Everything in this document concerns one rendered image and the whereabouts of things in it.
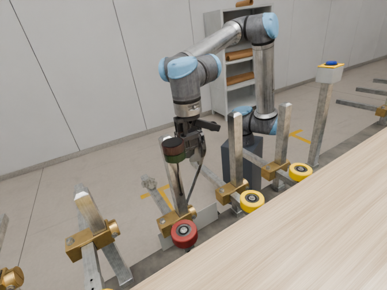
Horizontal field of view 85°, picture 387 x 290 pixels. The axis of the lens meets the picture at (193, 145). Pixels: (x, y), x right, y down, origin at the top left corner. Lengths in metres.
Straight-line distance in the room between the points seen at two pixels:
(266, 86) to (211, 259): 0.99
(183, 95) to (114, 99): 2.60
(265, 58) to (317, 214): 0.82
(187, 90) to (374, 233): 0.63
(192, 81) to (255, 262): 0.51
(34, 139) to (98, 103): 0.90
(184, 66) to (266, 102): 0.85
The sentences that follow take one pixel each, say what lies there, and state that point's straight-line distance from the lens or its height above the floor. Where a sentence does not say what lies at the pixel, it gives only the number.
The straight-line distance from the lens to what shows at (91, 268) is 0.64.
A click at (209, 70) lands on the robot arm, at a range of 0.71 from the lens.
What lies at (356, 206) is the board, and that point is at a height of 0.90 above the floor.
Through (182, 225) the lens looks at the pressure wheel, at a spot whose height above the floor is 0.91.
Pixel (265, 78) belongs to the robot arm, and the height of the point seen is 1.12.
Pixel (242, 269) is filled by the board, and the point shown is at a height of 0.90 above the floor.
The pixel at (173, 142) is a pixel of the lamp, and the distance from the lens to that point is 0.55.
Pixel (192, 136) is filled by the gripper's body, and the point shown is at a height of 1.12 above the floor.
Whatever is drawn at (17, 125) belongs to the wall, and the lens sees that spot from 3.34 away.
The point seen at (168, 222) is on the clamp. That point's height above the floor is 0.87.
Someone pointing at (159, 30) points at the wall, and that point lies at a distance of 3.28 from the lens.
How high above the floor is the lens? 1.44
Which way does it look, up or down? 30 degrees down
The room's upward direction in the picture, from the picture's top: 8 degrees counter-clockwise
